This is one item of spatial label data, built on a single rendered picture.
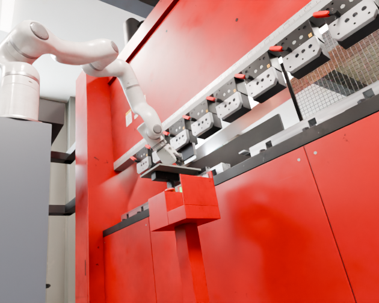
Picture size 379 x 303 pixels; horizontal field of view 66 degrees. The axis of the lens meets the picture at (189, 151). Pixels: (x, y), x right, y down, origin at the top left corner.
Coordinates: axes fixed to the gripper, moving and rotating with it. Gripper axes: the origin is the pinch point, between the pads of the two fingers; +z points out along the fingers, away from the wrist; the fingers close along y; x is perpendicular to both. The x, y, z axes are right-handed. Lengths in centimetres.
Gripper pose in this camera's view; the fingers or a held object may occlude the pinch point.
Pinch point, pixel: (178, 170)
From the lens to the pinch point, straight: 158.8
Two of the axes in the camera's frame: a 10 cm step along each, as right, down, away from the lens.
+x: -4.8, 4.8, -7.4
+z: 6.1, 7.9, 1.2
